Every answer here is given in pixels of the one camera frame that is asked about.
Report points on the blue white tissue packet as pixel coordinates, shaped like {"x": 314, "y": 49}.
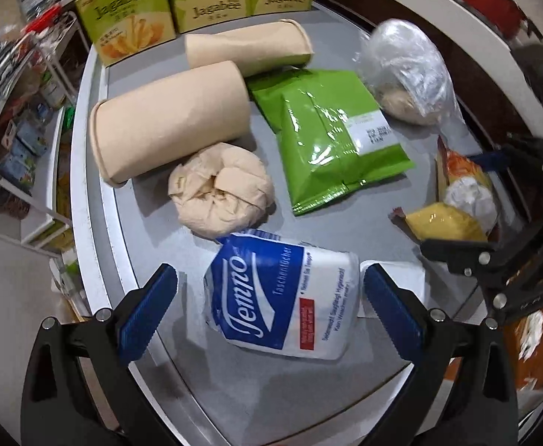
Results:
{"x": 280, "y": 297}

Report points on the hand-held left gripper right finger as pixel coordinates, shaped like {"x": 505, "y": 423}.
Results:
{"x": 392, "y": 316}

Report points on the small beige paper roll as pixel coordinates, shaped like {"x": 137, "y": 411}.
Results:
{"x": 248, "y": 49}

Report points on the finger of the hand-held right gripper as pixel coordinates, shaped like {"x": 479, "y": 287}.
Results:
{"x": 538, "y": 172}
{"x": 485, "y": 258}

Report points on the orange white snack wrapper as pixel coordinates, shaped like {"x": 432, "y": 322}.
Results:
{"x": 469, "y": 190}

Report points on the large beige paper roll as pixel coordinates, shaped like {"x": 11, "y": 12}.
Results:
{"x": 169, "y": 121}

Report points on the white paper sheet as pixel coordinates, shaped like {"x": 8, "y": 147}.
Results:
{"x": 406, "y": 278}

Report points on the red box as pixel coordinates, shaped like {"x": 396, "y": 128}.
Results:
{"x": 492, "y": 4}

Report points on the clear plastic bag with paper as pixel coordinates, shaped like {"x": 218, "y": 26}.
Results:
{"x": 406, "y": 69}

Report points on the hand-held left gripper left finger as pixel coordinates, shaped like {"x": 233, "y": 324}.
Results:
{"x": 146, "y": 316}

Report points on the green snack bag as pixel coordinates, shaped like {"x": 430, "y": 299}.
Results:
{"x": 327, "y": 148}

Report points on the beige paper ball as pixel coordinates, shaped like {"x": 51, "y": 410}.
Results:
{"x": 220, "y": 195}

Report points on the yellow snack wrapper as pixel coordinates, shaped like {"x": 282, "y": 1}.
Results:
{"x": 443, "y": 223}

